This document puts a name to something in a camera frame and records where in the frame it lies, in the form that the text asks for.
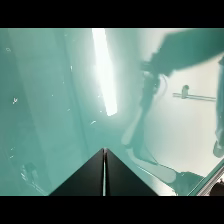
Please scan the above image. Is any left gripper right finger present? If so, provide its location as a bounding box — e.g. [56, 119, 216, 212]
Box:
[104, 148, 160, 197]

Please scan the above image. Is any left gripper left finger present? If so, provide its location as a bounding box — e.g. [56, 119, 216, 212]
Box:
[49, 148, 105, 197]

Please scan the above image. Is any silver frame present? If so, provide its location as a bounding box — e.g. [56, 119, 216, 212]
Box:
[197, 166, 224, 197]

